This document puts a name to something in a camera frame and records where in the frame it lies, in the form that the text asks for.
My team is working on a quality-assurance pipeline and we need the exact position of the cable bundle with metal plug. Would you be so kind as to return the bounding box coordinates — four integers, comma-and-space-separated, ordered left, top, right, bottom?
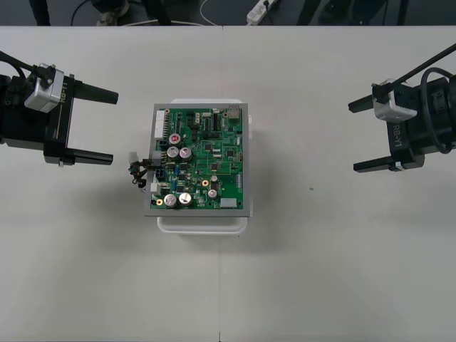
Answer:
128, 151, 160, 192

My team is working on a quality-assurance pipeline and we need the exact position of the green circuit board grey frame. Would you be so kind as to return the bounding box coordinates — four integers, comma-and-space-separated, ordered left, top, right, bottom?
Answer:
143, 103, 254, 218

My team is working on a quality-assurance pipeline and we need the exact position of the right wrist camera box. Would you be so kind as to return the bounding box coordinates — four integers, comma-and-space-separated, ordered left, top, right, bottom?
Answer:
372, 78, 418, 121

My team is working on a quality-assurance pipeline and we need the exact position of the white power strip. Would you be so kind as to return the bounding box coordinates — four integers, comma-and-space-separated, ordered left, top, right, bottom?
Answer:
247, 0, 277, 26

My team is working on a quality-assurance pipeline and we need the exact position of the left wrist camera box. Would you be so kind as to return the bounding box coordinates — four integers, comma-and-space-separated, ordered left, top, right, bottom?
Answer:
24, 63, 66, 112

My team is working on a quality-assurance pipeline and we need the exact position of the wrist camera black cable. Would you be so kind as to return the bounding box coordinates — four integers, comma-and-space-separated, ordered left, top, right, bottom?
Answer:
371, 43, 456, 95
0, 49, 54, 85

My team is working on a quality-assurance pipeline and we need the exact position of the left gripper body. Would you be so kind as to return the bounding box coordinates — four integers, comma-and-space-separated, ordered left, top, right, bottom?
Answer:
35, 73, 78, 168

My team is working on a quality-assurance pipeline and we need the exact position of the left wrist camera black cable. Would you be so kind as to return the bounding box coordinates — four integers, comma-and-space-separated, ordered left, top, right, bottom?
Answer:
0, 49, 54, 85

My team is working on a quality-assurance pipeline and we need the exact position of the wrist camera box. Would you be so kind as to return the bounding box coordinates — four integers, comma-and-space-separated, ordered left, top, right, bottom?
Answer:
24, 63, 66, 112
372, 78, 418, 121

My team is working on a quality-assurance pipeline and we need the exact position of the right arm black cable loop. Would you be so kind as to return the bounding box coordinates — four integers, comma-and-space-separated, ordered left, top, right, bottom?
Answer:
420, 66, 456, 155

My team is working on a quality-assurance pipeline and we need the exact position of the milky plastic box with lid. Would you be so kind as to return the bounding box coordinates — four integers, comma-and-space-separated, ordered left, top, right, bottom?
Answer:
156, 98, 255, 237

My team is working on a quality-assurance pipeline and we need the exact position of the right wrist camera black cable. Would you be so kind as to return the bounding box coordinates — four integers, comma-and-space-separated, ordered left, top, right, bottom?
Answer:
371, 43, 456, 95

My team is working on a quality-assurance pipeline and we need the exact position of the person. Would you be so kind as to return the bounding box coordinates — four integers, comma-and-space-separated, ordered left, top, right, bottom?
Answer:
90, 0, 131, 27

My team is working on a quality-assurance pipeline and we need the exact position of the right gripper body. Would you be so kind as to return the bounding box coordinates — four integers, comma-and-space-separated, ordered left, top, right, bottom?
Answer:
386, 106, 428, 172

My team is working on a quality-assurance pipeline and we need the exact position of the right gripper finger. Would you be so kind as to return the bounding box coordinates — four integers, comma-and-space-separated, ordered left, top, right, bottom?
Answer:
348, 94, 375, 115
353, 155, 398, 174

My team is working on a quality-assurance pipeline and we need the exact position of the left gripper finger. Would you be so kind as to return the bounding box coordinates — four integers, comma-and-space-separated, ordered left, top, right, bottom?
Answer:
73, 148, 114, 166
73, 80, 119, 105

